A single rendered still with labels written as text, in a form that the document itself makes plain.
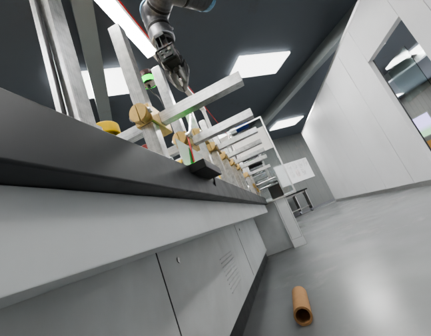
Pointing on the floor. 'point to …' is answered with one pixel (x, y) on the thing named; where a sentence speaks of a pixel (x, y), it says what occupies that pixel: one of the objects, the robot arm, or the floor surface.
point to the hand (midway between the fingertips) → (184, 89)
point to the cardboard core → (301, 307)
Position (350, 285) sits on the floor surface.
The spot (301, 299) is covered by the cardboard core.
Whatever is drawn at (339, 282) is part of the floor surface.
